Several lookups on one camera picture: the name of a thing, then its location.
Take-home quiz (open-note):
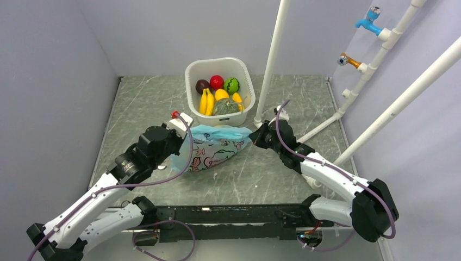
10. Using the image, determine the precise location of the light blue plastic bag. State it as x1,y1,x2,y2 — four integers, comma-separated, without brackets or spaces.
171,125,252,172

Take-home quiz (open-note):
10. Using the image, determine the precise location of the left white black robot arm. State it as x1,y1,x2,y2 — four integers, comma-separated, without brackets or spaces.
27,118,191,260

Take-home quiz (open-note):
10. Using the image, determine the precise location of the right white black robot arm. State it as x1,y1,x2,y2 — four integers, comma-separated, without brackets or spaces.
249,120,399,243

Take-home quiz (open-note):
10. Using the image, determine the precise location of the small yellow fake fruit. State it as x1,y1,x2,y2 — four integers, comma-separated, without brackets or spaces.
232,92,245,111

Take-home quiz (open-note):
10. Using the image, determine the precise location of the grey green fake melon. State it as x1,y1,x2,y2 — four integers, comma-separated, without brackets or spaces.
212,98,240,116

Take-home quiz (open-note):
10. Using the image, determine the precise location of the yellow fake banana bunch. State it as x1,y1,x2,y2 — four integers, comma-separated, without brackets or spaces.
199,88,215,116

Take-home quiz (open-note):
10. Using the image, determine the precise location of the green fake watermelon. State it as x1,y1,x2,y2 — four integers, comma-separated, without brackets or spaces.
223,77,240,95

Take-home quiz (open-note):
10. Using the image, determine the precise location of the orange yellow fake mango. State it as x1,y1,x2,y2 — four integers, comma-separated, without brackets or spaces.
215,89,229,101

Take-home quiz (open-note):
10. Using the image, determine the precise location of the dark brown fake fruit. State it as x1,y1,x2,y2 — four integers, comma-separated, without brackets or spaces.
195,79,211,95

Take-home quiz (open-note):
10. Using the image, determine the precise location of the red fake apple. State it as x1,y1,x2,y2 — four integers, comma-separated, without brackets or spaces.
209,75,225,90

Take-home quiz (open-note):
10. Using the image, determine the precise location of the white plastic basket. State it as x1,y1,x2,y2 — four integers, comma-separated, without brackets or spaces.
185,57,256,127

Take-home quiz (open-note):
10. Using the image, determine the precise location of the orange brass tap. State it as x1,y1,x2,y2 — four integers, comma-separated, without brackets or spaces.
337,53,362,69

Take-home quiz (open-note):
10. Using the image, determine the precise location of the blue plastic tap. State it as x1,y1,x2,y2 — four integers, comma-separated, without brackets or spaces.
354,6,383,36

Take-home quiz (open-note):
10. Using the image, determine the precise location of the diagonal white pipe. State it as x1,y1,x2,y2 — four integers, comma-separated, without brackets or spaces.
334,38,460,165

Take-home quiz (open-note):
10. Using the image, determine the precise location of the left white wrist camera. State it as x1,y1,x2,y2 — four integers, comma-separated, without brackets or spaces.
166,110,194,139

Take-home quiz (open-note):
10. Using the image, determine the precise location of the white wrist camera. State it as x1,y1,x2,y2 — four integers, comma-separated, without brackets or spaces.
166,110,194,139
274,105,289,121

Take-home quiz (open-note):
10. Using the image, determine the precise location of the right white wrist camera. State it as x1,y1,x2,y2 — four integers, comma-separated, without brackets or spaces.
274,105,289,121

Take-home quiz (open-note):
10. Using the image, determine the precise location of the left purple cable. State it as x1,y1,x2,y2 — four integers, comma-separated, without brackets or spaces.
27,113,197,261

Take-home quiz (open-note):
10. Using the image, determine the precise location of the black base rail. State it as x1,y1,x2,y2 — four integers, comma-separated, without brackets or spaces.
120,196,335,247

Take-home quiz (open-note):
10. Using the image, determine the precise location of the white pvc pipe frame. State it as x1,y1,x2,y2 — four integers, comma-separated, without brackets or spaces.
253,0,427,190

